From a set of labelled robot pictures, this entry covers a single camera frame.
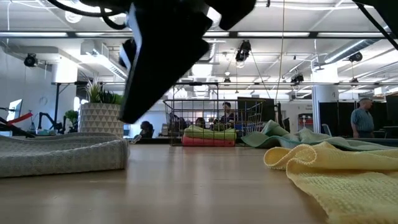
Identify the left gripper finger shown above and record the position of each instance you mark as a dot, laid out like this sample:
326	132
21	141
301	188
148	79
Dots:
168	53
129	54

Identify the lime green microfiber towel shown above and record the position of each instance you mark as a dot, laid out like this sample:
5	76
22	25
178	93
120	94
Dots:
208	133

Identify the pink microfiber towel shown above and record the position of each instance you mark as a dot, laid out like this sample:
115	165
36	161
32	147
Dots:
208	142

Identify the grey microfiber towel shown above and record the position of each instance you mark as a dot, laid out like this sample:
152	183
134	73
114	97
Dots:
62	155

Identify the mint towel with teal edge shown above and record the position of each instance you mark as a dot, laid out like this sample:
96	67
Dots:
308	138

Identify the yellow microfiber towel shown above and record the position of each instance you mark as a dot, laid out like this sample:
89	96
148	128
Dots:
348	186

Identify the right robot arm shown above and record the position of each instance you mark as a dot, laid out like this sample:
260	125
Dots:
390	9

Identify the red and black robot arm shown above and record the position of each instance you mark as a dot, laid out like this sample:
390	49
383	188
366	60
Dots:
18	119

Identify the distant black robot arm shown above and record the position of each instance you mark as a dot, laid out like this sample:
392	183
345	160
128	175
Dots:
46	115

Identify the spiky green artificial plant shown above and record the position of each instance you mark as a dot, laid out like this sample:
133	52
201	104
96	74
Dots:
107	98

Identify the triangle patterned planter pot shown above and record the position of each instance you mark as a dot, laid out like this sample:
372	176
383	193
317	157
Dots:
99	119

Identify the person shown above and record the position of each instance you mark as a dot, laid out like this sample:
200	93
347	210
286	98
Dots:
146	129
362	119
200	122
227	109

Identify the small leafy green plant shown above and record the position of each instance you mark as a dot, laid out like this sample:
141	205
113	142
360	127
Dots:
72	116

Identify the large black monitor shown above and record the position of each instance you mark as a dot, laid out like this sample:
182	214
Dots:
267	109

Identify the tilted computer monitor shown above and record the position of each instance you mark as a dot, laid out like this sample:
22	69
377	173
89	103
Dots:
15	109

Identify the white and red shelf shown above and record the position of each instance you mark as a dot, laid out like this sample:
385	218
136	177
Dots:
304	123

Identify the white column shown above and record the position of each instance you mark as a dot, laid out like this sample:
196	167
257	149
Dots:
325	93

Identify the grey office chair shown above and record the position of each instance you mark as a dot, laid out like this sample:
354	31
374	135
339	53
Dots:
326	129

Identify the black partition panels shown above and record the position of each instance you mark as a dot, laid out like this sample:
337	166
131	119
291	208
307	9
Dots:
335	118

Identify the silver ceiling air duct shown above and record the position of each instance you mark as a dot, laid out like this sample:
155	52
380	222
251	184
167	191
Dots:
206	62

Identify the black ceiling camera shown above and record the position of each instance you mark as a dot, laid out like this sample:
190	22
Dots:
297	79
30	60
355	57
243	51

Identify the black overhead frame bar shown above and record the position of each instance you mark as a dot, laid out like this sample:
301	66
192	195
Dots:
313	34

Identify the black table edge rail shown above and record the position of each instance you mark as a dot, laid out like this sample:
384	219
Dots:
382	141

